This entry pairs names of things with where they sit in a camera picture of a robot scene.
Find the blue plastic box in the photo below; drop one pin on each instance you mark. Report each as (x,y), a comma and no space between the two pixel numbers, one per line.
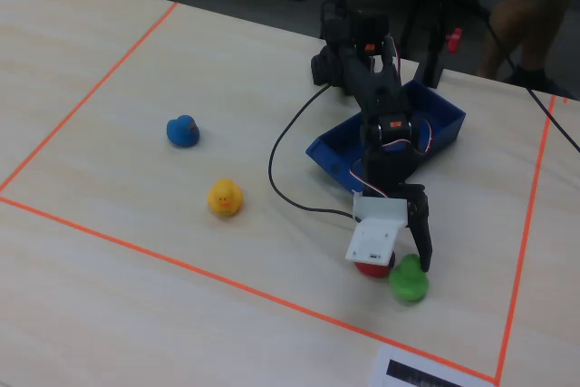
(435,110)

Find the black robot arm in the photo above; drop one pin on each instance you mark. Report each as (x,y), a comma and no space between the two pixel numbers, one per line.
(367,83)

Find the black shoe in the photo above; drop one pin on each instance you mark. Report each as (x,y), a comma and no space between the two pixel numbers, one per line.
(532,79)

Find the white paper black print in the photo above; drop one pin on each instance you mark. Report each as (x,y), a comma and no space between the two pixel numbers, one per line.
(426,366)

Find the green rubber duck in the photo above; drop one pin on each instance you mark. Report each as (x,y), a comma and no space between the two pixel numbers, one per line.
(408,285)

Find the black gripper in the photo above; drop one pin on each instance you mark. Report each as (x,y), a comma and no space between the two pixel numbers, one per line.
(419,215)

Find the blue rubber duck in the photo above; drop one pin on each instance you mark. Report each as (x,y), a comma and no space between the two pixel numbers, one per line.
(181,133)

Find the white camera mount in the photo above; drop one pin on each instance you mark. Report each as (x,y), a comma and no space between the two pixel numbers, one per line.
(374,233)

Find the red rubber duck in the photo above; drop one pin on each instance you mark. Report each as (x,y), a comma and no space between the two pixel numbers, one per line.
(371,270)

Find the bare person leg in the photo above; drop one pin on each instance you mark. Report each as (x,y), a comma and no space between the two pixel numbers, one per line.
(500,29)
(548,11)

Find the orange tape strip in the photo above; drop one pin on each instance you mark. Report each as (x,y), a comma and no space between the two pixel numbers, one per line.
(90,93)
(226,281)
(528,224)

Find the yellow rubber duck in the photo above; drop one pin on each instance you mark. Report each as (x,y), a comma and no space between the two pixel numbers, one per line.
(224,199)

